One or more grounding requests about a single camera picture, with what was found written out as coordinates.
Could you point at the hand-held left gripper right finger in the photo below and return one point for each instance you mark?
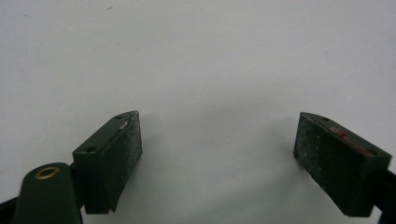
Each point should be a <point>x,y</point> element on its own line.
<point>336,168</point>

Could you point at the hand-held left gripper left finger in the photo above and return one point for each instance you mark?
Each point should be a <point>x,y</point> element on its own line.
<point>106,161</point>

